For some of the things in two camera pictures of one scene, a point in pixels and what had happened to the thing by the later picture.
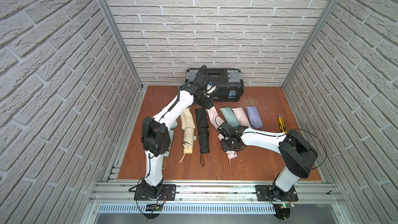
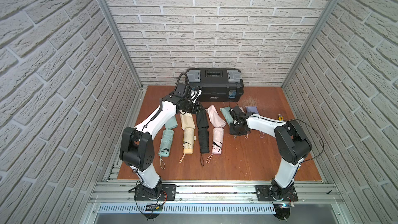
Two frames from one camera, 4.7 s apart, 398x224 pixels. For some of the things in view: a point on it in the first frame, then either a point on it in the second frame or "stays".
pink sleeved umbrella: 230,155 -> 217,139
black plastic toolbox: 229,81 stays
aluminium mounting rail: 226,192 stays
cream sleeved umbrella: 188,142 stays
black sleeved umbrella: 203,138 stays
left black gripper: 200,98 -> 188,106
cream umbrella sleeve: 187,119 stays
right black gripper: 225,148 -> 232,132
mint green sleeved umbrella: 230,117 stays
